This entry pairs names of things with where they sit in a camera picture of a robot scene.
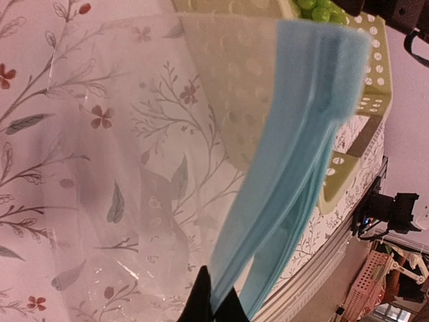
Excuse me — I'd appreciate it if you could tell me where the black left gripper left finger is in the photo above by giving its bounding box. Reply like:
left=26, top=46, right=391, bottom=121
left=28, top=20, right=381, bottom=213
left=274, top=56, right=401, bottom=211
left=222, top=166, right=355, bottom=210
left=177, top=266, right=212, bottom=322

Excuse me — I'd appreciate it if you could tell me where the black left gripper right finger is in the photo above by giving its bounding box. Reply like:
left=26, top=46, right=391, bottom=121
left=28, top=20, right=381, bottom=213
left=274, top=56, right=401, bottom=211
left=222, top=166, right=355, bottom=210
left=213, top=288, right=249, bottom=322

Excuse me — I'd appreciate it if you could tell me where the clear blue zip top bag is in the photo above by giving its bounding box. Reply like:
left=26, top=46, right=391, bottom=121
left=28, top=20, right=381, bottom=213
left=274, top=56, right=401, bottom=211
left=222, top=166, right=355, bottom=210
left=46, top=13, right=371, bottom=321

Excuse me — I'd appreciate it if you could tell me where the light green perforated plastic basket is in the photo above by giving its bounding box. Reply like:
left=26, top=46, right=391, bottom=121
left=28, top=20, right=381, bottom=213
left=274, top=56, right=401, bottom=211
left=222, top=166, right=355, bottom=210
left=174, top=1, right=392, bottom=215

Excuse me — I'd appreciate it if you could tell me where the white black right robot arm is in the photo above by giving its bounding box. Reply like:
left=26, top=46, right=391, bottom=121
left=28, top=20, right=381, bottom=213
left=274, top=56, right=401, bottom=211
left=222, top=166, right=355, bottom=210
left=333, top=0, right=428, bottom=68

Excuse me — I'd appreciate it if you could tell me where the pink perforated background crate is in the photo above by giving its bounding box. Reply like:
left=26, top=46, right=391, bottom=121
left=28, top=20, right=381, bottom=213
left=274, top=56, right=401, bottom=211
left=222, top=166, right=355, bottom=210
left=342, top=250, right=390, bottom=321

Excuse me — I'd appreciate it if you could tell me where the floral patterned table mat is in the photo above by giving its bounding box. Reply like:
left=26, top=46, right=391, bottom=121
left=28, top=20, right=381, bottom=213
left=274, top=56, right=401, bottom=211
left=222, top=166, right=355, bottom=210
left=0, top=0, right=386, bottom=322

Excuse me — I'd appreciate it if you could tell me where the green grape bunch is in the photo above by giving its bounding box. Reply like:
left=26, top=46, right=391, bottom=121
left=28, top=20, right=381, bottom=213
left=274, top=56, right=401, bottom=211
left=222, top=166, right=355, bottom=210
left=292, top=0, right=347, bottom=25

